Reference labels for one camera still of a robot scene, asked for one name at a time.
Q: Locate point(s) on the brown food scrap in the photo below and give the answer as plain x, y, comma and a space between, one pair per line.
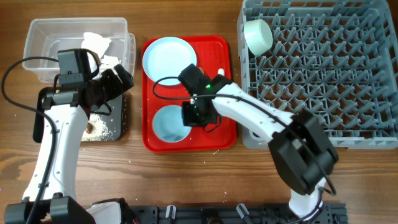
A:
89, 128

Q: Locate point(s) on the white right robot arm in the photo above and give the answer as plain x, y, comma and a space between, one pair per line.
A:
302, 152

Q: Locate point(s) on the white plastic spoon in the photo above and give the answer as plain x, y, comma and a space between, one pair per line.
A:
221, 71

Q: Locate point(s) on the pile of rice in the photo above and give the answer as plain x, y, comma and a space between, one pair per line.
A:
100, 130

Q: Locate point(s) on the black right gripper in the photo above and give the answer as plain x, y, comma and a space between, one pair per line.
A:
188, 120

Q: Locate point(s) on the red serving tray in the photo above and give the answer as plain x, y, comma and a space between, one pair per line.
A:
212, 54

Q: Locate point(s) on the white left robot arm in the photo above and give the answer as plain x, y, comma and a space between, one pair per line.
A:
62, 115

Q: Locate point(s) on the white napkin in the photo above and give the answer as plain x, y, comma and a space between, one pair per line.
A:
99, 45

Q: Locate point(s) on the black rectangular tray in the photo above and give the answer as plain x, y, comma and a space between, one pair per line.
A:
113, 121

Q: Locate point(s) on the green bowl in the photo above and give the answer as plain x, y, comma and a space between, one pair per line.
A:
258, 36

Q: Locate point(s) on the light blue plate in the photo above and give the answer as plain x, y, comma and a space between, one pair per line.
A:
167, 57

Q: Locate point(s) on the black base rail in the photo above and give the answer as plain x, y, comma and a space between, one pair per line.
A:
329, 213

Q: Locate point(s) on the grey dishwasher rack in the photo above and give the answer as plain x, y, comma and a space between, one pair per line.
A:
335, 59

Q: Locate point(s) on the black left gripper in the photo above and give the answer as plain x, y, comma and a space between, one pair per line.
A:
115, 88

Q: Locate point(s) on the clear plastic storage bin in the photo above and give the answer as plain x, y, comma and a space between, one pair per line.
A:
48, 36

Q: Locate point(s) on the small blue bowl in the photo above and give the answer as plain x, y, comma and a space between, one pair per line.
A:
168, 124

